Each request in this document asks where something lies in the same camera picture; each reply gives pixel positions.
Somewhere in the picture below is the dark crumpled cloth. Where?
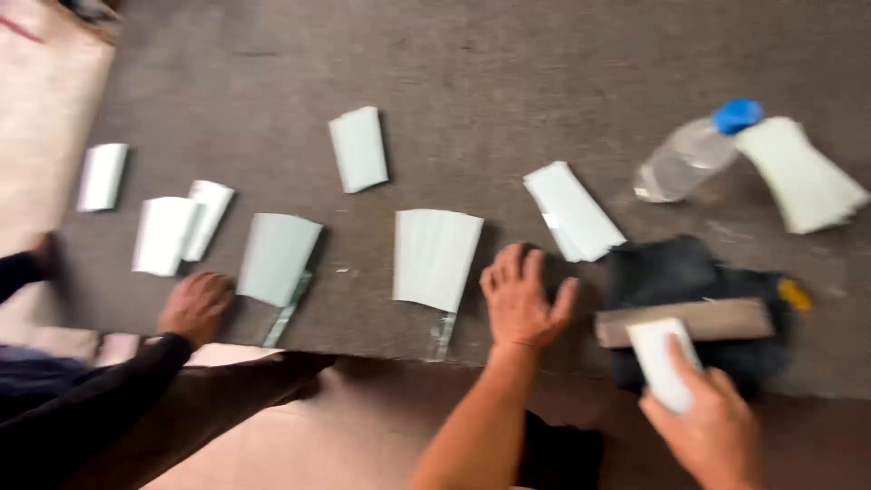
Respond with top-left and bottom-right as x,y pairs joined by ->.
602,235 -> 797,401

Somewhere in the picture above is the grey felt table mat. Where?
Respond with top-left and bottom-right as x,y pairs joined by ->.
54,0 -> 871,401

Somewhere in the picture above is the person's right hand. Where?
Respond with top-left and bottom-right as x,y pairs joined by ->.
638,332 -> 764,490

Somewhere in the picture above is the person's black trouser leg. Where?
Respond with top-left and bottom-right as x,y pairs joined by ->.
516,410 -> 605,490

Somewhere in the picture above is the clear bottle with blue cap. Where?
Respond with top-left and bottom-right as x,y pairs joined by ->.
633,98 -> 766,204

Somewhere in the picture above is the row of pale glass pieces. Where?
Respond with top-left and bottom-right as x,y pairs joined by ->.
76,105 -> 871,363

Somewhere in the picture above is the small yellow object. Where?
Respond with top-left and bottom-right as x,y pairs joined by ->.
778,278 -> 814,314

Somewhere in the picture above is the small white glass strip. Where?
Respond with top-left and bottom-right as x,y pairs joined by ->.
625,317 -> 703,416

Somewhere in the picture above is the beige cardboard sheet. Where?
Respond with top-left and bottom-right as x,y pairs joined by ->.
0,0 -> 120,260

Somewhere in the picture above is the person's left hand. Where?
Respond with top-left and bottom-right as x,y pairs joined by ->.
479,241 -> 581,353

